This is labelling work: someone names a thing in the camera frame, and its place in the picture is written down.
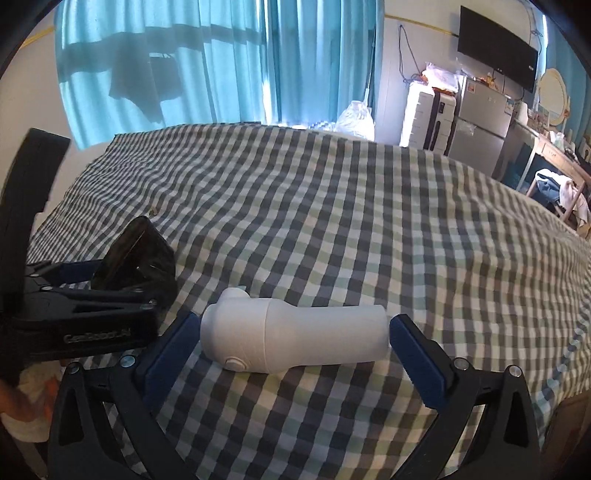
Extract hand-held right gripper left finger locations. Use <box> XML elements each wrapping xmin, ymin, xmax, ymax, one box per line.
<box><xmin>46</xmin><ymin>311</ymin><xmax>204</xmax><ymax>480</ymax></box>

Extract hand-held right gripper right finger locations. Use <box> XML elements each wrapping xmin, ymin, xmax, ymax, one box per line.
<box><xmin>389</xmin><ymin>314</ymin><xmax>541</xmax><ymax>480</ymax></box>

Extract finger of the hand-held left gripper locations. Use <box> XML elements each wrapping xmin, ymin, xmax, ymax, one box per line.
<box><xmin>25</xmin><ymin>258</ymin><xmax>105</xmax><ymax>291</ymax></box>
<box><xmin>50</xmin><ymin>272</ymin><xmax>179</xmax><ymax>315</ymax></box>

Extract black sunglasses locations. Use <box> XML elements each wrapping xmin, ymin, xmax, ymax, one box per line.
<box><xmin>90</xmin><ymin>216</ymin><xmax>178</xmax><ymax>291</ymax></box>

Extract white handheld device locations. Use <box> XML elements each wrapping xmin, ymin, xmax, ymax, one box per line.
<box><xmin>200</xmin><ymin>286</ymin><xmax>389</xmax><ymax>374</ymax></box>

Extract person's left hand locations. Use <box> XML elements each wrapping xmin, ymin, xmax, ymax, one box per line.
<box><xmin>0</xmin><ymin>381</ymin><xmax>54</xmax><ymax>423</ymax></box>

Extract checked blanket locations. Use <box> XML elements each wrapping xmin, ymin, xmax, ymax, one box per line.
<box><xmin>25</xmin><ymin>122</ymin><xmax>591</xmax><ymax>480</ymax></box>

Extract wooden chair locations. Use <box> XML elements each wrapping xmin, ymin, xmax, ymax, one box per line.
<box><xmin>526</xmin><ymin>175</ymin><xmax>591</xmax><ymax>232</ymax></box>

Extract clothes pile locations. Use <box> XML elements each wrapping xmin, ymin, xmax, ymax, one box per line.
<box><xmin>533</xmin><ymin>168</ymin><xmax>591</xmax><ymax>222</ymax></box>

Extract white drawer unit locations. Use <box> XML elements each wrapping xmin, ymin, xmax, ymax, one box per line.
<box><xmin>399</xmin><ymin>83</ymin><xmax>437</xmax><ymax>149</ymax></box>

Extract wooden dressing desk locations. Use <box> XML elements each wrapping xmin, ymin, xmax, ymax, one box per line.
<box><xmin>501</xmin><ymin>120</ymin><xmax>591</xmax><ymax>222</ymax></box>

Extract clear water jug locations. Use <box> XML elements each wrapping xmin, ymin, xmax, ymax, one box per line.
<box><xmin>335</xmin><ymin>100</ymin><xmax>376</xmax><ymax>141</ymax></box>

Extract silver fridge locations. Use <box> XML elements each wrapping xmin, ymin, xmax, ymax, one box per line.
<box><xmin>445</xmin><ymin>76</ymin><xmax>515</xmax><ymax>178</ymax></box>

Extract wide teal curtain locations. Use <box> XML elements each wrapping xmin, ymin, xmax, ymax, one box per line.
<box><xmin>54</xmin><ymin>0</ymin><xmax>386</xmax><ymax>151</ymax></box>

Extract white mop pole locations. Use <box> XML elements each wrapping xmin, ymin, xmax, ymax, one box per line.
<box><xmin>362</xmin><ymin>28</ymin><xmax>376</xmax><ymax>107</ymax></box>

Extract white plastic bag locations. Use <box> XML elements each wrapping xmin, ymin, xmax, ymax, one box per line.
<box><xmin>420</xmin><ymin>62</ymin><xmax>467</xmax><ymax>90</ymax></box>

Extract oval white mirror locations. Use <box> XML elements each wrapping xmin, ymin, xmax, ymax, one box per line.
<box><xmin>538</xmin><ymin>68</ymin><xmax>571</xmax><ymax>127</ymax></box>

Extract black television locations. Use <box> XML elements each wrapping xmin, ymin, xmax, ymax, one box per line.
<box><xmin>457</xmin><ymin>6</ymin><xmax>540</xmax><ymax>93</ymax></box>

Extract narrow teal curtain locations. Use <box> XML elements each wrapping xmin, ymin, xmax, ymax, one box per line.
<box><xmin>531</xmin><ymin>0</ymin><xmax>591</xmax><ymax>153</ymax></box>

